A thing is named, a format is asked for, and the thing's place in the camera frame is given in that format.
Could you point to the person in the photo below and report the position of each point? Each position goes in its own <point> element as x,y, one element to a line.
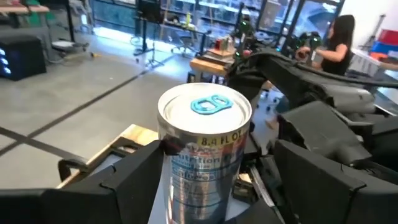
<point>339,49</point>

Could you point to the Red Bull can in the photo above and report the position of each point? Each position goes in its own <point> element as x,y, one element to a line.
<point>202,174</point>

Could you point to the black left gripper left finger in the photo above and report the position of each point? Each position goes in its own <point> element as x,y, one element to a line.
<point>93,202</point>

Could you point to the black tripod stand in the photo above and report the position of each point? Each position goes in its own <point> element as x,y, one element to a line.
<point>143,31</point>

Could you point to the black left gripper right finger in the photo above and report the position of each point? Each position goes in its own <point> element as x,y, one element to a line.
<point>326,199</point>

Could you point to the red plastic bin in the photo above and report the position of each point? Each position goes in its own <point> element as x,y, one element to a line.
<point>388,36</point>

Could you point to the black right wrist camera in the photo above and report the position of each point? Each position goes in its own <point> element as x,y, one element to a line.
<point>317,130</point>

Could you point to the wooden table black legs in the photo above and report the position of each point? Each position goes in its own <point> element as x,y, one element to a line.
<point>25,8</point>

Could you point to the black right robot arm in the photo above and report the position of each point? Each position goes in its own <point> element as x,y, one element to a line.
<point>280,74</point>

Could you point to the black floor device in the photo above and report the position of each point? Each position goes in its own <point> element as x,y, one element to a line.
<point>21,56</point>

